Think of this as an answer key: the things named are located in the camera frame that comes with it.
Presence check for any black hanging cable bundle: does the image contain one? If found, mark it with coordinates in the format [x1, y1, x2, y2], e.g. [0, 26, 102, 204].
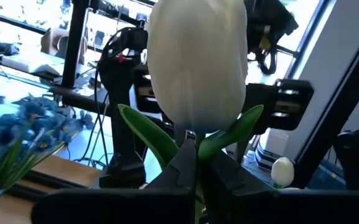
[243, 0, 300, 76]

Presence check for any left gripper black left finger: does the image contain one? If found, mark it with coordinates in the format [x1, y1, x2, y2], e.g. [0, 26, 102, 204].
[31, 138, 198, 224]

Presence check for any white dark-striped container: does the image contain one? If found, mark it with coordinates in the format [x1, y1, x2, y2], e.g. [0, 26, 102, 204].
[254, 129, 281, 171]

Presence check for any white artificial tulip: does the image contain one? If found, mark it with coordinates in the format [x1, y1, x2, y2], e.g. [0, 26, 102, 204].
[118, 0, 264, 224]
[270, 156, 296, 190]

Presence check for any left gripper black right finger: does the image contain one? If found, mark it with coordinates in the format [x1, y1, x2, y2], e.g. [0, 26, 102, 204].
[201, 149, 359, 224]

